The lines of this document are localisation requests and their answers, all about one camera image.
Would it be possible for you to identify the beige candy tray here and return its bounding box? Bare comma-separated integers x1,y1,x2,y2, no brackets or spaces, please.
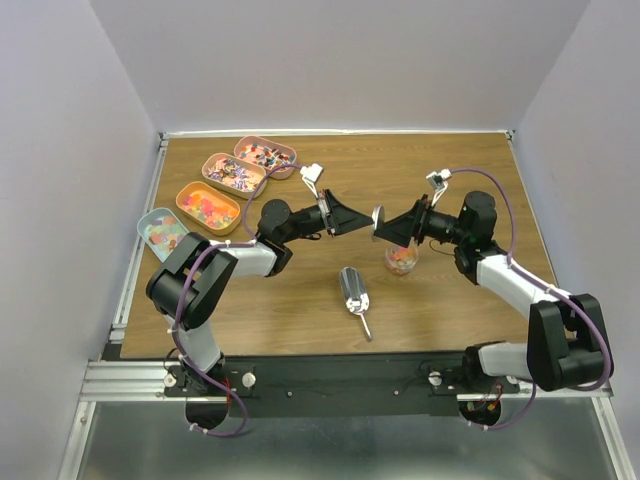
201,153,266,199

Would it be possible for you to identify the clear plastic cup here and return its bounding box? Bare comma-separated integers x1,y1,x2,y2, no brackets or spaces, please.
384,245,419,276

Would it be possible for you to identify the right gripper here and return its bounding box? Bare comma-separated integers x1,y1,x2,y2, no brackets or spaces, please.
374,195,469,248

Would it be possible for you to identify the pink candy tray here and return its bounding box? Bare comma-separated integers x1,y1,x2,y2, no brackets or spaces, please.
233,135,298,180

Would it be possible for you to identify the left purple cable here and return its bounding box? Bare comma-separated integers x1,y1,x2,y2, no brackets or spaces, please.
170,162,306,439

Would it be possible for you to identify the white round lid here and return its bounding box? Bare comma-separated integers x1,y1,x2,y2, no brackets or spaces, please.
371,204,385,242

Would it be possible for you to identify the grey candy tray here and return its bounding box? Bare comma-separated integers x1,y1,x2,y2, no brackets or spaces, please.
137,207,189,262

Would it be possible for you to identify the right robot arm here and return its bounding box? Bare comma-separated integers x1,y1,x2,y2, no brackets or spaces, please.
372,191,613,392

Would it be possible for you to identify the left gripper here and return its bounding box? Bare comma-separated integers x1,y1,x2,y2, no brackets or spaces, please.
281,189,374,245

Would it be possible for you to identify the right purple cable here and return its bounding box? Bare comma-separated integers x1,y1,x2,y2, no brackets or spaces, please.
444,166,616,432

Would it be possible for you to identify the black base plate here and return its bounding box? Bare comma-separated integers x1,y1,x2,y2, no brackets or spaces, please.
214,351,481,420

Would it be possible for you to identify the purple cable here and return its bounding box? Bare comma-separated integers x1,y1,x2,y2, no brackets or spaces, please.
444,166,616,432
170,162,306,439

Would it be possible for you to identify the metal scoop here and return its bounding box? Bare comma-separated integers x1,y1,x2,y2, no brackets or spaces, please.
339,267,373,342

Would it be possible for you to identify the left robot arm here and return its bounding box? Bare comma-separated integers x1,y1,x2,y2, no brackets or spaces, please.
146,189,374,395

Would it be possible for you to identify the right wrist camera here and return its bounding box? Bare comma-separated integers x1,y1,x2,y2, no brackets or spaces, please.
426,169,452,206

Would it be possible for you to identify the orange candy tray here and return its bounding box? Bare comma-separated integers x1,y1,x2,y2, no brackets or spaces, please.
175,181,241,236

